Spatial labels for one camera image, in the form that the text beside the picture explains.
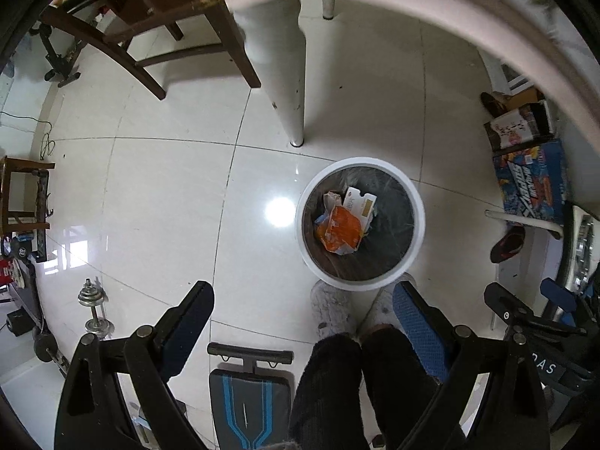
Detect black exercise machine stand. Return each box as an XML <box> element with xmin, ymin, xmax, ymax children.
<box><xmin>29</xmin><ymin>23</ymin><xmax>81</xmax><ymax>88</ymax></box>

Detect brown shoe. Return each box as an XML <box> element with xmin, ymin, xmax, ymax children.
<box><xmin>480</xmin><ymin>92</ymin><xmax>513</xmax><ymax>116</ymax></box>

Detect black cable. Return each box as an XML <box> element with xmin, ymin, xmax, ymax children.
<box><xmin>0</xmin><ymin>111</ymin><xmax>54</xmax><ymax>159</ymax></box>

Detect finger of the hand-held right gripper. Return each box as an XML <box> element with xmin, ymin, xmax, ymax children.
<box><xmin>539</xmin><ymin>278</ymin><xmax>597</xmax><ymax>325</ymax></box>
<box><xmin>484</xmin><ymin>282</ymin><xmax>541</xmax><ymax>337</ymax></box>

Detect black and blue weight bench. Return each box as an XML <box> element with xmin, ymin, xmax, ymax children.
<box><xmin>207</xmin><ymin>342</ymin><xmax>296</xmax><ymax>450</ymax></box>

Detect small black box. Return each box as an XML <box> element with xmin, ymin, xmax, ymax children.
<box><xmin>5</xmin><ymin>310</ymin><xmax>35</xmax><ymax>337</ymax></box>

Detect person's black trouser legs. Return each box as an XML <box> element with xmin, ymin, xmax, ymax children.
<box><xmin>288</xmin><ymin>327</ymin><xmax>470</xmax><ymax>450</ymax></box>

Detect white round trash bin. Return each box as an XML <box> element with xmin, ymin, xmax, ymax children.
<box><xmin>295</xmin><ymin>156</ymin><xmax>427</xmax><ymax>291</ymax></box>

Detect dark wooden chair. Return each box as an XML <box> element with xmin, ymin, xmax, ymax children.
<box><xmin>39</xmin><ymin>0</ymin><xmax>262</xmax><ymax>102</ymax></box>

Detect red and black slipper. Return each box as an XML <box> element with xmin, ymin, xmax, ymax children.
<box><xmin>490</xmin><ymin>224</ymin><xmax>526</xmax><ymax>264</ymax></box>

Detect chrome dumbbell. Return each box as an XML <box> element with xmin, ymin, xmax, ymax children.
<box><xmin>77</xmin><ymin>278</ymin><xmax>115</xmax><ymax>339</ymax></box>

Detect blue printed cardboard box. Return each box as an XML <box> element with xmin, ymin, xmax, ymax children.
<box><xmin>492</xmin><ymin>139</ymin><xmax>571</xmax><ymax>226</ymax></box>

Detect white carton box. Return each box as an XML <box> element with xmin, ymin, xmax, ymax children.
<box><xmin>342</xmin><ymin>186</ymin><xmax>378</xmax><ymax>227</ymax></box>

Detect plain brown cardboard box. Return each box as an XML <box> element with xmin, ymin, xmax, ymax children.
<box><xmin>504</xmin><ymin>85</ymin><xmax>548</xmax><ymax>110</ymax></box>

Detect chrome weight plates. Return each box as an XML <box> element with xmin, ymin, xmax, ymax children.
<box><xmin>568</xmin><ymin>214</ymin><xmax>600</xmax><ymax>292</ymax></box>

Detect white bar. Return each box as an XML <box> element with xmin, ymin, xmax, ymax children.
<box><xmin>484</xmin><ymin>209</ymin><xmax>562</xmax><ymax>240</ymax></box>

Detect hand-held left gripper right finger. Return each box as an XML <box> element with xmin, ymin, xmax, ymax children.
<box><xmin>392</xmin><ymin>280</ymin><xmax>551</xmax><ymax>450</ymax></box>

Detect black barbell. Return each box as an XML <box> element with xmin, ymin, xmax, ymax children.
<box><xmin>32</xmin><ymin>327</ymin><xmax>72</xmax><ymax>378</ymax></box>

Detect orange snack packet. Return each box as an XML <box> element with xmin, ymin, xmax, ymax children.
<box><xmin>314</xmin><ymin>205</ymin><xmax>366</xmax><ymax>256</ymax></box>

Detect small wooden stool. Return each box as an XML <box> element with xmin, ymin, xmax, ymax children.
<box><xmin>0</xmin><ymin>156</ymin><xmax>56</xmax><ymax>236</ymax></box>

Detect white dining table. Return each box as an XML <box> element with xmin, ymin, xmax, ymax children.
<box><xmin>213</xmin><ymin>0</ymin><xmax>600</xmax><ymax>226</ymax></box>

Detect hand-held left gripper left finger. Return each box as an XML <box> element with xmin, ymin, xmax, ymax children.
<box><xmin>54</xmin><ymin>280</ymin><xmax>215</xmax><ymax>450</ymax></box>

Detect grey fuzzy slipper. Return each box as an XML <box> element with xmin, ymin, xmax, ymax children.
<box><xmin>360</xmin><ymin>272</ymin><xmax>419</xmax><ymax>335</ymax></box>
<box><xmin>310</xmin><ymin>280</ymin><xmax>360</xmax><ymax>341</ymax></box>

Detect dark box with white label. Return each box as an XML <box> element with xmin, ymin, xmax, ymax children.
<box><xmin>484</xmin><ymin>101</ymin><xmax>557</xmax><ymax>152</ymax></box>

